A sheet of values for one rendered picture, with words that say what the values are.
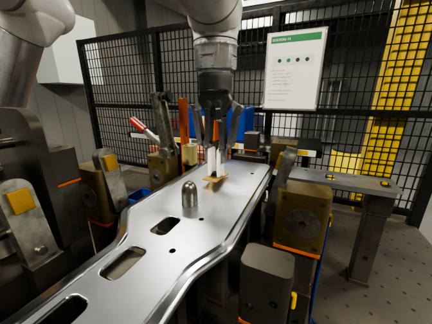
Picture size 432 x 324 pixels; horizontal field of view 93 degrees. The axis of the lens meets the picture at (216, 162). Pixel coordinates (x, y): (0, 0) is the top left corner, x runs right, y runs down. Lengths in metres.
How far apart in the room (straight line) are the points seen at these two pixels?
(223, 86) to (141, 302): 0.38
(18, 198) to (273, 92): 0.90
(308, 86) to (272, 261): 0.78
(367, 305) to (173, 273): 0.56
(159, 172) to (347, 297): 0.60
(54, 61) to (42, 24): 2.11
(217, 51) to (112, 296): 0.41
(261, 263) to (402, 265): 0.66
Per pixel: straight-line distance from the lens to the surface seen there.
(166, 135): 0.56
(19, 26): 0.86
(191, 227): 0.35
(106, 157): 0.44
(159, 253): 0.32
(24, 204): 0.37
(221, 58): 0.44
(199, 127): 0.49
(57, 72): 2.94
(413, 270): 0.92
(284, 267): 0.32
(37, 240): 0.39
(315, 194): 0.39
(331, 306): 0.69
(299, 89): 0.98
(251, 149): 0.75
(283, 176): 0.39
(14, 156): 0.44
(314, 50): 0.99
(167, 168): 0.56
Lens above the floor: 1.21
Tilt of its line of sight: 18 degrees down
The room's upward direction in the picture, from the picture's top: straight up
